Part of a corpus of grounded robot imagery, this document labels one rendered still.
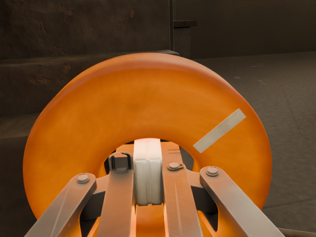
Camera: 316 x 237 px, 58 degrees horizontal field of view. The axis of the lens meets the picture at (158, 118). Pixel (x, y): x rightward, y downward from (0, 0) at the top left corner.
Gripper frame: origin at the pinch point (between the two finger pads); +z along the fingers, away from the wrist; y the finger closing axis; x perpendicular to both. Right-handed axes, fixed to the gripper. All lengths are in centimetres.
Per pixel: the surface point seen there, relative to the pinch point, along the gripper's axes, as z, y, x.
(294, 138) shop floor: 181, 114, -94
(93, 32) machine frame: 33.1, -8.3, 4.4
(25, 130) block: 16.6, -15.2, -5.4
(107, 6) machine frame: 33.8, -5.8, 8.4
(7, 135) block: 15.6, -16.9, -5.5
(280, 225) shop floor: 85, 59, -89
